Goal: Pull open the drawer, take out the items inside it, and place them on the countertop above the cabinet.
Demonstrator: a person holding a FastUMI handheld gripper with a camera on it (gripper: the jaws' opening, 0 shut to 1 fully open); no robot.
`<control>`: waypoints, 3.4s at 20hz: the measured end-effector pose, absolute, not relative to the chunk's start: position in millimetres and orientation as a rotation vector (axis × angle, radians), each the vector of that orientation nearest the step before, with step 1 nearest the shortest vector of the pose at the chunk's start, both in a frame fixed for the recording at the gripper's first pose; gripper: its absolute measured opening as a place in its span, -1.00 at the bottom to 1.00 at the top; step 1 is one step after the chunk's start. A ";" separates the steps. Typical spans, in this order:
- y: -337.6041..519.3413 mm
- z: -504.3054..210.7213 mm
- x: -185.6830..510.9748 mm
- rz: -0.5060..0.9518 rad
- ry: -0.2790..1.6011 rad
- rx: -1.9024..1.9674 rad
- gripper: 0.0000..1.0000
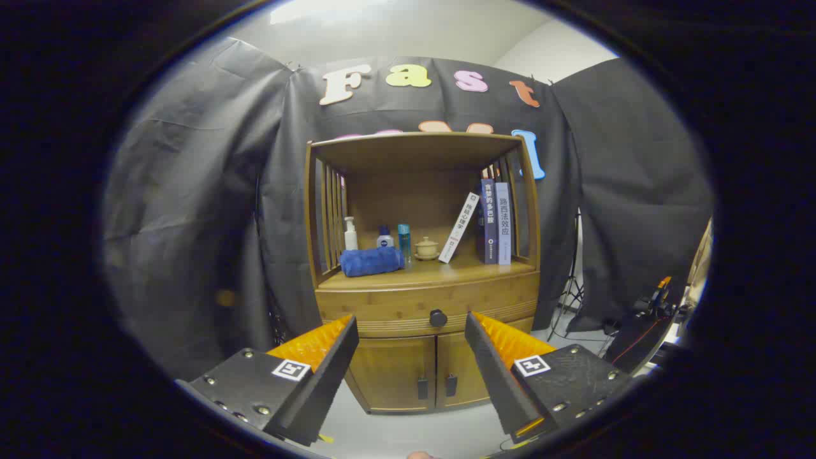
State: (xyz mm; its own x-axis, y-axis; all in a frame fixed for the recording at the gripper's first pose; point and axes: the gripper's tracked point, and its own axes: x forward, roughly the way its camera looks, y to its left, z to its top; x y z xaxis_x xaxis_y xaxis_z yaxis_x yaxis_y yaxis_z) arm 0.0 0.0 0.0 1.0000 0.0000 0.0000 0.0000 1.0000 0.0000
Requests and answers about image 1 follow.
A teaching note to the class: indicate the white bottle with blue cap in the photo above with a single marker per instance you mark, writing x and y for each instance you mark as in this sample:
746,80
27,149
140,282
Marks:
385,240

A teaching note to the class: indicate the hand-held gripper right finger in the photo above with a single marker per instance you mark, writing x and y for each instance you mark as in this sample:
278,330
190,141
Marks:
494,370

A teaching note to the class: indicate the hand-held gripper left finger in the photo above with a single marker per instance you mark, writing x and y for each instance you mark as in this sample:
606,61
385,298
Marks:
331,370

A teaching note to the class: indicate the white pump bottle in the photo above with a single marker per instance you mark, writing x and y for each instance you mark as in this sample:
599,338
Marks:
350,239

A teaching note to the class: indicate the dark blue book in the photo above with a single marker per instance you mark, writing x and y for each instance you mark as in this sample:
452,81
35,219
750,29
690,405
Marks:
489,223

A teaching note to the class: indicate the wooden countertop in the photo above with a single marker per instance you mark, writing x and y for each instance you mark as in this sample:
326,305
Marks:
446,271

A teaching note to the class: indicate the black device with orange part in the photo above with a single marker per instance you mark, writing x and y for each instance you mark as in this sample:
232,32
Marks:
641,331

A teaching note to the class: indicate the black tripod stand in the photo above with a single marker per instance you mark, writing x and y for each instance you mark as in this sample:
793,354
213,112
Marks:
574,287

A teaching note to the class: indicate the clear blue bottle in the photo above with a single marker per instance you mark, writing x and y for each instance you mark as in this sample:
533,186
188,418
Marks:
405,239

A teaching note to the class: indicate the wooden cabinet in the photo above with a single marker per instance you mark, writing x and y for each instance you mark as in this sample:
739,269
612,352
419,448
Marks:
408,153

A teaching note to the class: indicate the beige lidded teacup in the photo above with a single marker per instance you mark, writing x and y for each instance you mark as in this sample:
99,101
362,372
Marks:
426,248

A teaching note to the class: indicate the white book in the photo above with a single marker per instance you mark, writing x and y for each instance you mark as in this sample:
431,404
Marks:
459,226

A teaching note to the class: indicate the pale lilac book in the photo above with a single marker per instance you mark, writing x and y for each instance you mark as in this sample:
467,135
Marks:
503,223

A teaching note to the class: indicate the blue rolled towel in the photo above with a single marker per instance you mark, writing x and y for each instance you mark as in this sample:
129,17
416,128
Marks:
370,262

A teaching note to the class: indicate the wooden cabinet door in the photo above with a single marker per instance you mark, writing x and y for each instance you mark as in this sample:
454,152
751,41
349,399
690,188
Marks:
456,363
395,373

